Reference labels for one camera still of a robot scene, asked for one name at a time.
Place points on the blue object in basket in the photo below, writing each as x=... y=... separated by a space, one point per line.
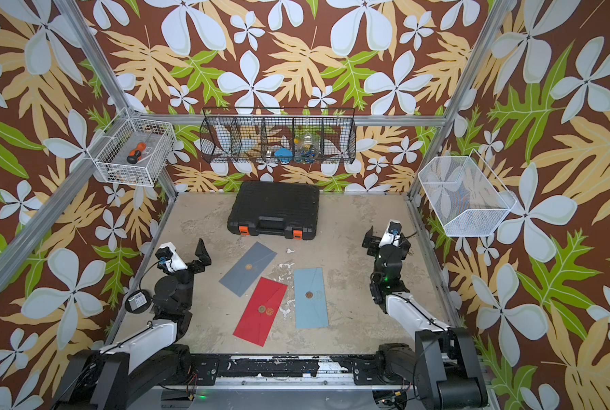
x=283 y=155

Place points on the light blue envelope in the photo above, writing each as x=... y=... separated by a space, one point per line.
x=310 y=301

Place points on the white mesh basket right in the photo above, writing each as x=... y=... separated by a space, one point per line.
x=466 y=194

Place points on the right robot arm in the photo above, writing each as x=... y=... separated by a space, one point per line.
x=444 y=366

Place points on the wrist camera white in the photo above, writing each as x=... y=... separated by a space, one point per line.
x=168 y=260
x=392 y=235

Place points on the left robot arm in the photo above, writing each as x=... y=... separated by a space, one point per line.
x=117 y=375

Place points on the black wire basket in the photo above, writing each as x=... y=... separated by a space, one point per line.
x=254 y=135

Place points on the black round tape measure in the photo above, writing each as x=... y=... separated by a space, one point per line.
x=138 y=302

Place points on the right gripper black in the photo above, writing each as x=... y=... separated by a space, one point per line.
x=372 y=239

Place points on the clear jar in basket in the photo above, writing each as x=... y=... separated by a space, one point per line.
x=307 y=149

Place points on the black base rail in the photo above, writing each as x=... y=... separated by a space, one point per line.
x=290 y=371

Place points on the white wire basket left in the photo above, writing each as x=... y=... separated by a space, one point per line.
x=121 y=136

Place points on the orange black screwdriver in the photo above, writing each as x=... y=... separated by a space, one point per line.
x=135 y=155

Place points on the red envelope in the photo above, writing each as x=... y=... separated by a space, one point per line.
x=258 y=318

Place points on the grey envelope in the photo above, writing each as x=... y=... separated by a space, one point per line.
x=248 y=269

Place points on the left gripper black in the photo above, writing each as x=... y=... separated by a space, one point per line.
x=202 y=257

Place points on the black tool case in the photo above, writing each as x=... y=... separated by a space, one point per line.
x=271 y=208

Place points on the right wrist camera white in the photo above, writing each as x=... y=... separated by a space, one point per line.
x=392 y=235

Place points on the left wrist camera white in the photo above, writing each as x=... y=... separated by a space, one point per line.
x=168 y=260

